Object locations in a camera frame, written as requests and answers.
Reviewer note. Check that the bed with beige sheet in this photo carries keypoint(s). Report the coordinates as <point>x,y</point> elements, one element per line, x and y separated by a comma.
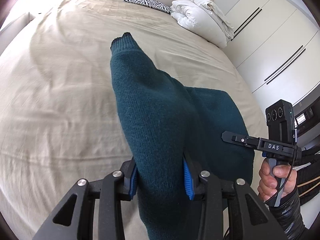
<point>62,92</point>

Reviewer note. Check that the black and silver appliance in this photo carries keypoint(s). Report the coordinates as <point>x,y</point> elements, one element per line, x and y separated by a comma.
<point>306,117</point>

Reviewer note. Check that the person's right hand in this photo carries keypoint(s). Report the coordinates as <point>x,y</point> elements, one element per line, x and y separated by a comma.
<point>268,182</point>

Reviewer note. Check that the white wardrobe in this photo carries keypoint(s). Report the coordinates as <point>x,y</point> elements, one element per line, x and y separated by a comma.
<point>275,37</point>

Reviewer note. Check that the zebra print pillow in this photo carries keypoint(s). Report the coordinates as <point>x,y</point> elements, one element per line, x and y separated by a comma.
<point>147,1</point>

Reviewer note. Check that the teal knitted sweater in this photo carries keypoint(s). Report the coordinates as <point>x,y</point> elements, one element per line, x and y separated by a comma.
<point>155,117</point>

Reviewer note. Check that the person's right forearm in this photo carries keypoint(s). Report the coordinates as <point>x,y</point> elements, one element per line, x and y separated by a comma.
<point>292,217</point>

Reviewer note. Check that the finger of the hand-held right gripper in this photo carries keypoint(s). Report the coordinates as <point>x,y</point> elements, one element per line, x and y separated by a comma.
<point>237,139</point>

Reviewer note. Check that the white folded duvet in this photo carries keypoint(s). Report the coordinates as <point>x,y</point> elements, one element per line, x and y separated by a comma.
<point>202,16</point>

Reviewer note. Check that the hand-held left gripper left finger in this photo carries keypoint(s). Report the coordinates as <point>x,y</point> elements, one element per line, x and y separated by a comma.
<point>133,180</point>

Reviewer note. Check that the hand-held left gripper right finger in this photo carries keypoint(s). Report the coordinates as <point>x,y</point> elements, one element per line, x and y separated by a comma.
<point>188,183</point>

